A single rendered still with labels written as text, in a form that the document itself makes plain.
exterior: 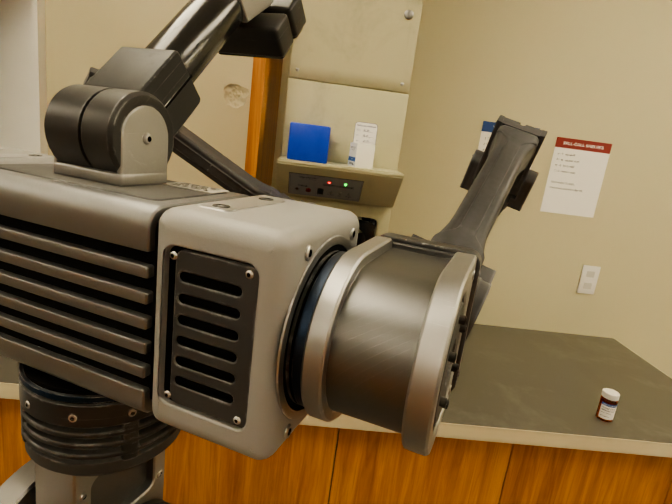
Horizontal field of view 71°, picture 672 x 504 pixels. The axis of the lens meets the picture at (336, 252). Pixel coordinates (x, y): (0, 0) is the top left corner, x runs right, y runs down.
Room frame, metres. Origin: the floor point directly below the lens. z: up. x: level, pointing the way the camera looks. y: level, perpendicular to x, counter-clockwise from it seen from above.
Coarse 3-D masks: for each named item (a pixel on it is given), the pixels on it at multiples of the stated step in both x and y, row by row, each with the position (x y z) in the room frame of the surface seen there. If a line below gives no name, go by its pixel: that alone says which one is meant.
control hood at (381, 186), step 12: (288, 168) 1.19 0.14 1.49; (300, 168) 1.19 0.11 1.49; (312, 168) 1.19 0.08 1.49; (324, 168) 1.19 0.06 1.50; (336, 168) 1.19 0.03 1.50; (348, 168) 1.19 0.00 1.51; (360, 168) 1.19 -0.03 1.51; (372, 168) 1.26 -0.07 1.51; (276, 180) 1.23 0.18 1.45; (288, 180) 1.23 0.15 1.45; (360, 180) 1.21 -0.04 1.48; (372, 180) 1.21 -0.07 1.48; (384, 180) 1.21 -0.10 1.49; (396, 180) 1.21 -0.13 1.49; (372, 192) 1.25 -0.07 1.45; (384, 192) 1.24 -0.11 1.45; (396, 192) 1.24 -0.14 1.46; (372, 204) 1.28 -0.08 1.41; (384, 204) 1.28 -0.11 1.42
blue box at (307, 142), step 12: (300, 132) 1.19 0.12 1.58; (312, 132) 1.19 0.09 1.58; (324, 132) 1.19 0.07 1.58; (288, 144) 1.19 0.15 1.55; (300, 144) 1.19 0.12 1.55; (312, 144) 1.19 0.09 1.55; (324, 144) 1.19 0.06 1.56; (288, 156) 1.19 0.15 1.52; (300, 156) 1.19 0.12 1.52; (312, 156) 1.19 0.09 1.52; (324, 156) 1.19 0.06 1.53
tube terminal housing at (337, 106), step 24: (288, 96) 1.29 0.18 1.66; (312, 96) 1.30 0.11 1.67; (336, 96) 1.30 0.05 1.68; (360, 96) 1.31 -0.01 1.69; (384, 96) 1.31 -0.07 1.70; (408, 96) 1.32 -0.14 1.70; (288, 120) 1.29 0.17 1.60; (312, 120) 1.30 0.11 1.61; (336, 120) 1.30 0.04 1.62; (360, 120) 1.31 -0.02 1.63; (384, 120) 1.31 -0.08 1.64; (336, 144) 1.30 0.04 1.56; (384, 144) 1.31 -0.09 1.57; (384, 168) 1.31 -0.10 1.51; (360, 216) 1.31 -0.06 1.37; (384, 216) 1.31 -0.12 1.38
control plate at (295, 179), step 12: (300, 180) 1.22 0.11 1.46; (312, 180) 1.22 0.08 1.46; (324, 180) 1.22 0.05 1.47; (336, 180) 1.22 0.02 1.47; (348, 180) 1.21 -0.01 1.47; (288, 192) 1.26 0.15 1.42; (300, 192) 1.26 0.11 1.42; (312, 192) 1.25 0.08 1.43; (324, 192) 1.25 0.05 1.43; (336, 192) 1.25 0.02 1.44; (348, 192) 1.25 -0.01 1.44; (360, 192) 1.25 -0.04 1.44
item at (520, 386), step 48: (480, 336) 1.62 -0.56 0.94; (528, 336) 1.68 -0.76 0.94; (576, 336) 1.75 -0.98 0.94; (0, 384) 0.95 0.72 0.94; (480, 384) 1.25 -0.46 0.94; (528, 384) 1.29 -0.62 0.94; (576, 384) 1.33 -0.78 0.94; (624, 384) 1.37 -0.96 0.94; (480, 432) 1.03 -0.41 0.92; (528, 432) 1.04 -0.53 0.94; (576, 432) 1.06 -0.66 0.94; (624, 432) 1.09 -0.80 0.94
